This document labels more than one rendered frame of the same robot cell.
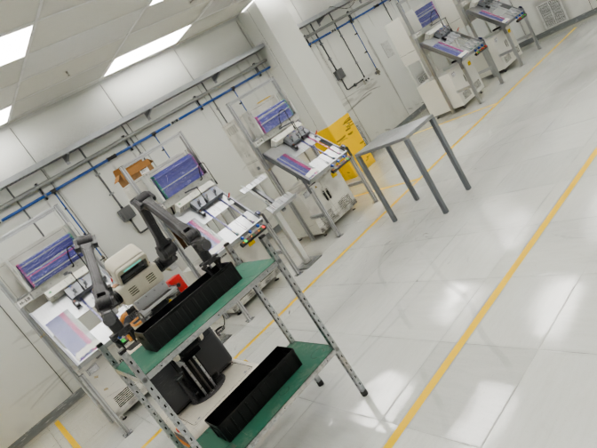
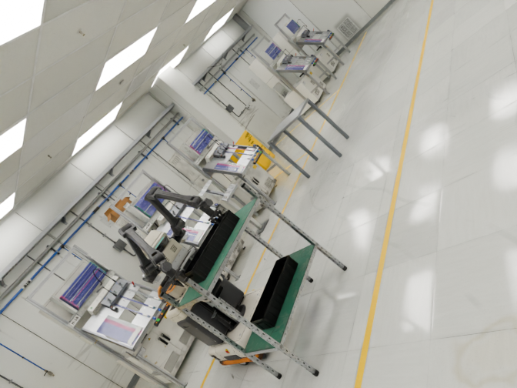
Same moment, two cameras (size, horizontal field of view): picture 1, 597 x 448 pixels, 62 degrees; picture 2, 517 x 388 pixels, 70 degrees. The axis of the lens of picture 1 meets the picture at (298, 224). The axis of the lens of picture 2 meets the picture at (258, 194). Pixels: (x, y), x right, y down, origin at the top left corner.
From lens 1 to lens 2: 0.62 m
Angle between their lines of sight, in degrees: 9
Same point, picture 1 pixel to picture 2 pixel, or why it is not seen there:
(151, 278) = (174, 249)
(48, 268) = (84, 291)
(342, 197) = (265, 180)
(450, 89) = (305, 92)
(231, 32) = (148, 102)
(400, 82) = (270, 102)
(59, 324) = (107, 327)
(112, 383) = (158, 357)
